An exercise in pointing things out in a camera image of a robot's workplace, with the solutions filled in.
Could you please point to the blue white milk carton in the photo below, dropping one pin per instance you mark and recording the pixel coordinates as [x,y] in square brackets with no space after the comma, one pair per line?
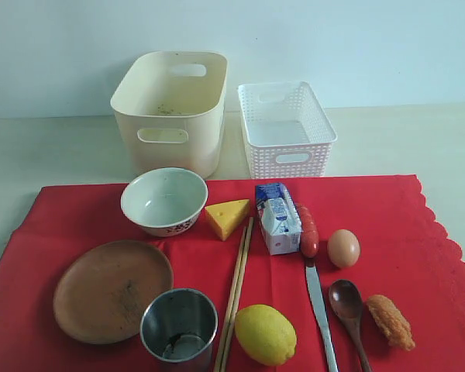
[279,220]

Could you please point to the white perforated plastic basket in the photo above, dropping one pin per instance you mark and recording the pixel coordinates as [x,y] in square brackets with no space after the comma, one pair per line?
[286,133]

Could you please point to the red sausage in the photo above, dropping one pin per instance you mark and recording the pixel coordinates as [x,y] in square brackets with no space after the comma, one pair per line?
[309,240]

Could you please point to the brown egg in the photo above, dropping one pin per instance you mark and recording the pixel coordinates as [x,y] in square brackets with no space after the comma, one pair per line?
[343,248]

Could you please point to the yellow lemon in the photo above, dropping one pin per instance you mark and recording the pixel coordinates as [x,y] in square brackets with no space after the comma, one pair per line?
[265,334]

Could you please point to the fried breaded cutlet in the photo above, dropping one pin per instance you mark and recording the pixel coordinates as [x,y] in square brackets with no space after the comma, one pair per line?
[391,322]

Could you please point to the yellow cheese wedge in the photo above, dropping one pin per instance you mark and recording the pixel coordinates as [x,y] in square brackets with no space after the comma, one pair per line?
[225,217]

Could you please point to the right wooden chopstick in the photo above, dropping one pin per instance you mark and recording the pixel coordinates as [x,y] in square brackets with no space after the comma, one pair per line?
[238,292]

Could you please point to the wooden chopstick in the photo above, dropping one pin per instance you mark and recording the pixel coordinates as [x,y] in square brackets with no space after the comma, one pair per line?
[238,292]
[229,308]

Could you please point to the left wooden chopstick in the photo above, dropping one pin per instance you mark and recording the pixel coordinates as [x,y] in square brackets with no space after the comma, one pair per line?
[229,308]

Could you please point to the white ceramic bowl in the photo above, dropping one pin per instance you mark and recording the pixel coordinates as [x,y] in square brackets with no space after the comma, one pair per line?
[166,201]

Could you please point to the cream plastic bin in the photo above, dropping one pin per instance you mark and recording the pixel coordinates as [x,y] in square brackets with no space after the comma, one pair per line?
[169,108]

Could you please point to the steel table knife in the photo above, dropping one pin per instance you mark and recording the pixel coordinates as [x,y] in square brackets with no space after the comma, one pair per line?
[319,309]

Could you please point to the steel cup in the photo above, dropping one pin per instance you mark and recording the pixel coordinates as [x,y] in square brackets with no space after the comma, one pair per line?
[178,329]

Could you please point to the dark wooden spoon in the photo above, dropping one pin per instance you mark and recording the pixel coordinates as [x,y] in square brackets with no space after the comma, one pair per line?
[347,304]

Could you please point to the brown wooden plate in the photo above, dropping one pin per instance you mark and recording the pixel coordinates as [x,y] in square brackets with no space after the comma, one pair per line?
[101,297]

